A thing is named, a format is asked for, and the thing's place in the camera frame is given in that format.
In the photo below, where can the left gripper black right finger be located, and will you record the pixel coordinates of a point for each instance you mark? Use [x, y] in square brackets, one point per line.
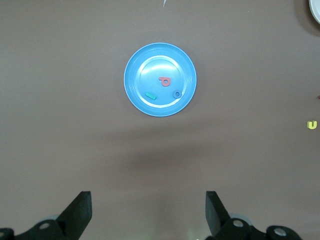
[215, 215]

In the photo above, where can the blue plate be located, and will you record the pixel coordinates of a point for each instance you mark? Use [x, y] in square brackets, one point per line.
[150, 62]

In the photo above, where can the pink foam letter p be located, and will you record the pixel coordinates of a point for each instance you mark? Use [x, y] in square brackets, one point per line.
[165, 83]

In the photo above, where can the beige plate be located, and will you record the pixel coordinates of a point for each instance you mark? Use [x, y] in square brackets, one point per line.
[316, 10]

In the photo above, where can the blue foam letter o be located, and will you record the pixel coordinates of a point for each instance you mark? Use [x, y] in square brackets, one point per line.
[173, 94]

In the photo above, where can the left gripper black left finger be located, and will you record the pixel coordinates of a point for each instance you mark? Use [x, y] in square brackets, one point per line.
[78, 212]

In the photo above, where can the yellow foam letter n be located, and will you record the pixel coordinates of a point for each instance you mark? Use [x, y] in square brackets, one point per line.
[311, 127]

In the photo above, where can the teal foam letter j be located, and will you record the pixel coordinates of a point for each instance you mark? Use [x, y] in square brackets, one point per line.
[150, 96]

